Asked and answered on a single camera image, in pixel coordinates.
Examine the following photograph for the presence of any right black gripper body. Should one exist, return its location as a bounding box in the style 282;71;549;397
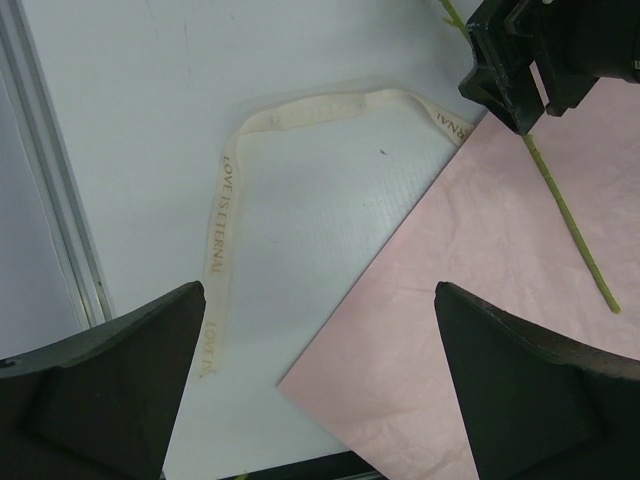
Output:
519;0;639;116

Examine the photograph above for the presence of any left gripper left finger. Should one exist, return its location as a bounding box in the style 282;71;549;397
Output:
1;281;206;479

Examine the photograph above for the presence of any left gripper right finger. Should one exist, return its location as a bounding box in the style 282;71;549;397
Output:
434;282;639;479

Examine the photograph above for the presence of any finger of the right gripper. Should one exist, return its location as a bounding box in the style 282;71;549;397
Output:
466;1;540;75
459;66;544;135

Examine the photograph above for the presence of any cream printed ribbon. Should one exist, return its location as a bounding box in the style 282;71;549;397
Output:
190;88;474;382

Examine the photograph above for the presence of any purple pink wrapping paper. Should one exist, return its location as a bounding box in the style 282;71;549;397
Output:
280;105;639;479

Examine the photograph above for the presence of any left aluminium frame post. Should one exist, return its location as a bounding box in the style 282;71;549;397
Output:
1;1;112;330

